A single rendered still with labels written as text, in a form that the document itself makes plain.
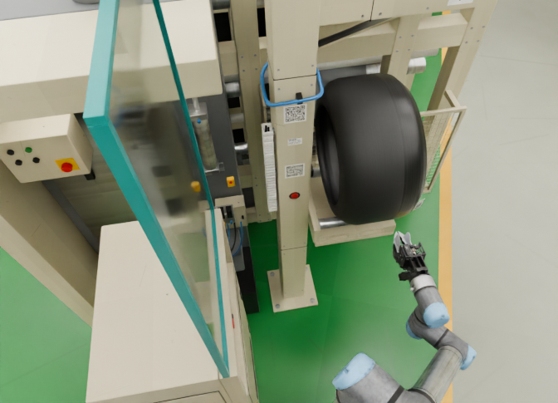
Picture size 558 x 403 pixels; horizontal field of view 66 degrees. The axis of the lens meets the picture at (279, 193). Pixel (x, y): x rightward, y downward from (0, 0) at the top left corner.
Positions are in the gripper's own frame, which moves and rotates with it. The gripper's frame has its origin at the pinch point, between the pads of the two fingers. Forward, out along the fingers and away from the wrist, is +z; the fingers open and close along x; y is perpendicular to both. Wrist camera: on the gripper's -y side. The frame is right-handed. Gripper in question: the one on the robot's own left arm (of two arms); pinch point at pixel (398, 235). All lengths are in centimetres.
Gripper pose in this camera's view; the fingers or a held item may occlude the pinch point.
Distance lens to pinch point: 163.2
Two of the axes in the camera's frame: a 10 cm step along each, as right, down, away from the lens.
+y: -0.5, -6.8, -7.3
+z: -1.6, -7.2, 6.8
